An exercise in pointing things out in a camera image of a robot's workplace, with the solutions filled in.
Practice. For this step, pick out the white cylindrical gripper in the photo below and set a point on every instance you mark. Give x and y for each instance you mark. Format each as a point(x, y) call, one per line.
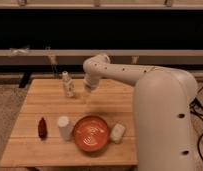
point(90, 82)

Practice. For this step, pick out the clear plastic bottle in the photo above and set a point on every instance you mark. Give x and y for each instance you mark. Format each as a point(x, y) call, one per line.
point(68, 84)

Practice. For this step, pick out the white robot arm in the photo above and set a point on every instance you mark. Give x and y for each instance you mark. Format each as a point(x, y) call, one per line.
point(161, 108)

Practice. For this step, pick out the orange ceramic bowl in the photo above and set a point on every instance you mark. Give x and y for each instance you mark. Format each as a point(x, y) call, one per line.
point(91, 133)

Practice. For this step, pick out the small dark red bottle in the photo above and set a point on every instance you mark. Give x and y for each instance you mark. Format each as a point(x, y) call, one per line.
point(42, 128)

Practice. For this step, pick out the wooden table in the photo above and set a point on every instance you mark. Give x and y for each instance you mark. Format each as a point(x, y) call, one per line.
point(50, 126)

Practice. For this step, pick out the white cup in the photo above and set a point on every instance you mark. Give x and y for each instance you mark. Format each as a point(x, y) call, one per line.
point(65, 127)

